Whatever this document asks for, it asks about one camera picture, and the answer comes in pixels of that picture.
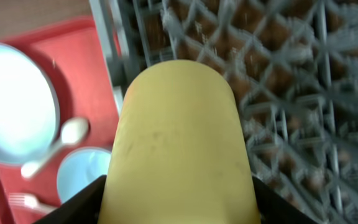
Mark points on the red serving tray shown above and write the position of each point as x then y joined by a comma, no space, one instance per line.
71,54

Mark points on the grey dishwasher rack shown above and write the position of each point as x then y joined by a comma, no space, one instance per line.
293,67

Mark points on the light blue plate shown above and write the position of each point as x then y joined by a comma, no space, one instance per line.
29,108

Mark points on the yellow plastic cup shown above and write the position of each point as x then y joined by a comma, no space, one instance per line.
179,154

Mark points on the light blue bowl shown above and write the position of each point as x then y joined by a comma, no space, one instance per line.
80,168

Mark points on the white plastic spoon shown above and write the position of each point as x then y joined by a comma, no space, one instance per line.
73,131

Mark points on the white plastic fork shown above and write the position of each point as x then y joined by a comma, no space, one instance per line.
30,202

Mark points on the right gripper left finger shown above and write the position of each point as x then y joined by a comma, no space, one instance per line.
82,208

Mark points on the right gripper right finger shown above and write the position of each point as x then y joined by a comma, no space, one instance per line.
274,209

